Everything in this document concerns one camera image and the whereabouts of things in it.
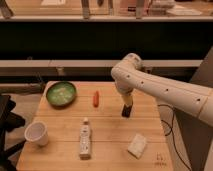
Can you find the black rectangular block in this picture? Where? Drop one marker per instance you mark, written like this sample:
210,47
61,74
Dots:
126,111

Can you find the green ceramic bowl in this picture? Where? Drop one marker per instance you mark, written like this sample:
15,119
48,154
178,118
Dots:
61,94

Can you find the white plastic bottle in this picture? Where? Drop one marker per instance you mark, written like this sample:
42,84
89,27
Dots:
85,140

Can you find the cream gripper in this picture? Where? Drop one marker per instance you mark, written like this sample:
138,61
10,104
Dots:
128,99

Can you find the white sponge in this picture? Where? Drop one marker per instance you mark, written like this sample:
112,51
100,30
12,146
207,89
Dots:
137,145

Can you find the red pepper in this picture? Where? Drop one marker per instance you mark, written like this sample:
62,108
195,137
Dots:
96,99

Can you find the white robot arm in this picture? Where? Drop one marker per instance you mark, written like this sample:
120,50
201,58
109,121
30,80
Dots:
193,99

